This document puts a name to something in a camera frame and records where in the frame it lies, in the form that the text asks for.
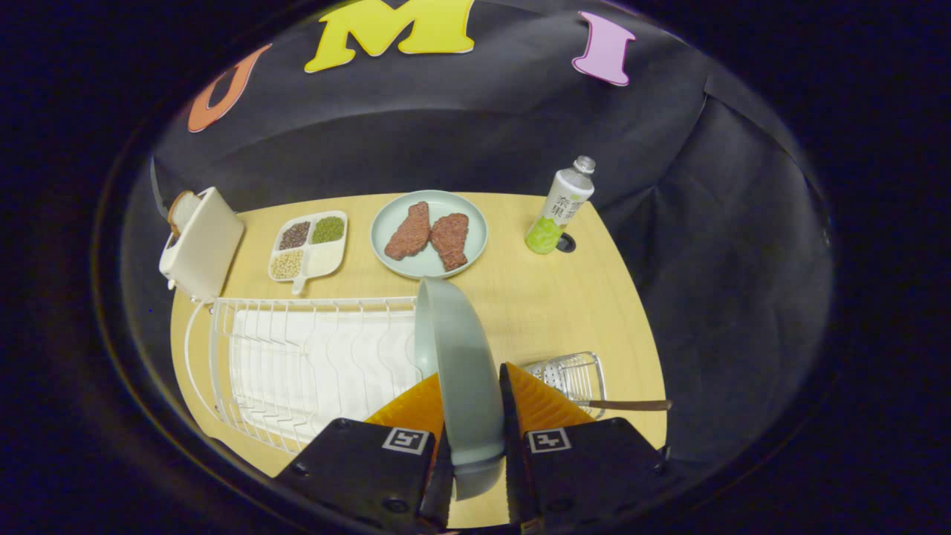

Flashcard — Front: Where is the green and white drink bottle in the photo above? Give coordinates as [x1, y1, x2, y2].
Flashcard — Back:
[525, 155, 597, 256]

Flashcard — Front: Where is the brown meat patty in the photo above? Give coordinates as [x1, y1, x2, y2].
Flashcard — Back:
[430, 213, 470, 271]
[383, 201, 432, 261]

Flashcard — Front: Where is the black backdrop cloth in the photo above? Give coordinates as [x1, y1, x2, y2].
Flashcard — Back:
[123, 0, 833, 476]

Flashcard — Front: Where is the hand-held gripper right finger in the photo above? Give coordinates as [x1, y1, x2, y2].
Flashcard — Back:
[498, 362, 673, 535]

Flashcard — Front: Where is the light green plate with meat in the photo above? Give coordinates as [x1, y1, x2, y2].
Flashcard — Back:
[370, 190, 489, 280]

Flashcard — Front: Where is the white divided bean tray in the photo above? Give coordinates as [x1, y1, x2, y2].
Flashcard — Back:
[268, 210, 348, 296]

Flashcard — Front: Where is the white toaster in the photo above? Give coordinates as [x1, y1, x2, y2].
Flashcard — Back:
[158, 187, 245, 304]

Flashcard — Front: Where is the toast slice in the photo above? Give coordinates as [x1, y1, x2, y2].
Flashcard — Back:
[167, 190, 201, 237]

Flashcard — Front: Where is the metal wire basket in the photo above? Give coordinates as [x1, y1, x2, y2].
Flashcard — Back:
[522, 351, 607, 419]

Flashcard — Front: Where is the brown handled spoon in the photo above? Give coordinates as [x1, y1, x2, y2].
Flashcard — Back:
[576, 399, 673, 412]

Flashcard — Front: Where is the white wire dish rack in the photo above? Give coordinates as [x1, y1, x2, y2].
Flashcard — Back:
[184, 296, 424, 455]

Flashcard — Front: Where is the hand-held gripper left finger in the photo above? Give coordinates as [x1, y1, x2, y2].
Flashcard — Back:
[271, 372, 455, 535]

